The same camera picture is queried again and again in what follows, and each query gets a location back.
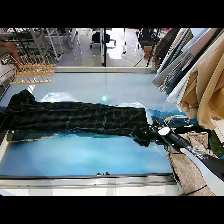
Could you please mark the black garment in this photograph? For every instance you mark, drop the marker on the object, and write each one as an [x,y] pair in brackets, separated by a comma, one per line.
[73,116]

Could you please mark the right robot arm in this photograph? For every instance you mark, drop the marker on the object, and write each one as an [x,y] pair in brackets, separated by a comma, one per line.
[186,146]

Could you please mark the grey garment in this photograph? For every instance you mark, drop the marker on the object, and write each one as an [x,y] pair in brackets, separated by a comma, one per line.
[173,68]

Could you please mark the dark blue garment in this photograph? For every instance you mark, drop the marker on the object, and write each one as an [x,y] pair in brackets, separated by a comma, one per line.
[178,75]

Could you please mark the brown garment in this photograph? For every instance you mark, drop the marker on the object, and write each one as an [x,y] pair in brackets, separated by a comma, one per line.
[166,43]

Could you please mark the beige garment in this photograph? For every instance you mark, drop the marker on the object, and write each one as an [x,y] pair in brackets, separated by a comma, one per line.
[206,86]

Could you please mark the silver frame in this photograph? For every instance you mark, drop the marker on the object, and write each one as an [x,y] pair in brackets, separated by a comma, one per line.
[86,182]

